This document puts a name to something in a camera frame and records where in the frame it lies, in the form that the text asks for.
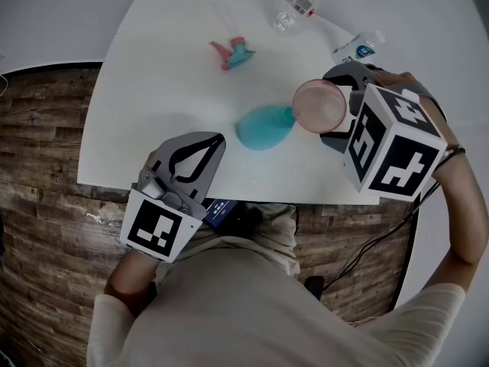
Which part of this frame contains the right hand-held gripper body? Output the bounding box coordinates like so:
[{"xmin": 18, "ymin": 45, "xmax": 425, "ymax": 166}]
[{"xmin": 342, "ymin": 83, "xmax": 449, "ymax": 203}]

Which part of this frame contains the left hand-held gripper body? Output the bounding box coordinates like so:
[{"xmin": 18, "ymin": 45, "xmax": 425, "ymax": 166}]
[{"xmin": 120, "ymin": 173, "xmax": 206, "ymax": 262}]

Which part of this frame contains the pink plastic cup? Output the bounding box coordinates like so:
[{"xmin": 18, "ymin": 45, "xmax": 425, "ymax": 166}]
[{"xmin": 292, "ymin": 78, "xmax": 348, "ymax": 134}]

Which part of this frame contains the teal large spray bottle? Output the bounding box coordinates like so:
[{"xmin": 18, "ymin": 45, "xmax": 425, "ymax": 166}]
[{"xmin": 236, "ymin": 104, "xmax": 297, "ymax": 152}]

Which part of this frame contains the person's right forearm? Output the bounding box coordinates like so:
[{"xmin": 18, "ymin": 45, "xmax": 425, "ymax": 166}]
[{"xmin": 435, "ymin": 147, "xmax": 489, "ymax": 265}]

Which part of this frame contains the person's left forearm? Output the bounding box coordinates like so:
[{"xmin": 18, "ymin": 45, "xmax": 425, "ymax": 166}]
[{"xmin": 103, "ymin": 248, "xmax": 160, "ymax": 317}]

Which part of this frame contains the white plastic bottle blue label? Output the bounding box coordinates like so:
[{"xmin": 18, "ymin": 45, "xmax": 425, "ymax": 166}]
[{"xmin": 331, "ymin": 29, "xmax": 386, "ymax": 67}]

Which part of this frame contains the clear plastic bottle red label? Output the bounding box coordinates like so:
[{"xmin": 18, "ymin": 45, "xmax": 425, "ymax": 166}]
[{"xmin": 274, "ymin": 0, "xmax": 339, "ymax": 39}]

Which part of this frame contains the pink and teal spray nozzle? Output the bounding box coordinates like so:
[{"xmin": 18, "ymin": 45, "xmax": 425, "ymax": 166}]
[{"xmin": 209, "ymin": 36, "xmax": 256, "ymax": 71}]

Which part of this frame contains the person's left hand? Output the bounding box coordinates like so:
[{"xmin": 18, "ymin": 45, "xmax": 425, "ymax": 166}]
[{"xmin": 144, "ymin": 148, "xmax": 159, "ymax": 174}]

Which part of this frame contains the person's right hand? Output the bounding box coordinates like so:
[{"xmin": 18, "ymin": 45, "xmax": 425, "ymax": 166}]
[{"xmin": 373, "ymin": 70, "xmax": 460, "ymax": 157}]

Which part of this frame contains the black device with screen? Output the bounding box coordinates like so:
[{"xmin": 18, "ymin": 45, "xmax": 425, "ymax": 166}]
[{"xmin": 202, "ymin": 199, "xmax": 240, "ymax": 229}]

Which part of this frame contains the black wrist band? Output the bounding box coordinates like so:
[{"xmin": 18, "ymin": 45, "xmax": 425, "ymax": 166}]
[{"xmin": 439, "ymin": 145, "xmax": 466, "ymax": 166}]

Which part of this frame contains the person's beige shirt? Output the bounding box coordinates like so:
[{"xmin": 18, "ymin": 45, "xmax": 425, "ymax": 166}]
[{"xmin": 86, "ymin": 235, "xmax": 467, "ymax": 367}]

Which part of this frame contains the small black recorder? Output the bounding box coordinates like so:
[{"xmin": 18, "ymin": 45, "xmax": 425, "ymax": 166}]
[{"xmin": 235, "ymin": 204, "xmax": 264, "ymax": 235}]

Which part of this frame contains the grey hand strap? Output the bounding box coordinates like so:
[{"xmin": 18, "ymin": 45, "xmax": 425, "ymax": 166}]
[{"xmin": 399, "ymin": 81, "xmax": 448, "ymax": 122}]

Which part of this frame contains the black cable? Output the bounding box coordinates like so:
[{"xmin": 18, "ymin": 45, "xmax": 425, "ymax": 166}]
[{"xmin": 320, "ymin": 181, "xmax": 440, "ymax": 294}]

